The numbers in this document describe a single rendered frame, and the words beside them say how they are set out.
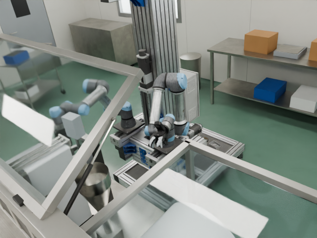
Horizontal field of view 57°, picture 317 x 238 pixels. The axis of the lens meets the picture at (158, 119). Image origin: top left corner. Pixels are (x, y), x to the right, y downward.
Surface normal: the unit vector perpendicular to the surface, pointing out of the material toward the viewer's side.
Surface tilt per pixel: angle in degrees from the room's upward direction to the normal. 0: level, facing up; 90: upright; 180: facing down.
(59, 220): 0
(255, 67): 90
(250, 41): 90
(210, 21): 90
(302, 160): 0
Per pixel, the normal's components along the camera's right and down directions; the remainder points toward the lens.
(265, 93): -0.66, 0.45
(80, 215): 0.74, 0.29
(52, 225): -0.10, -0.85
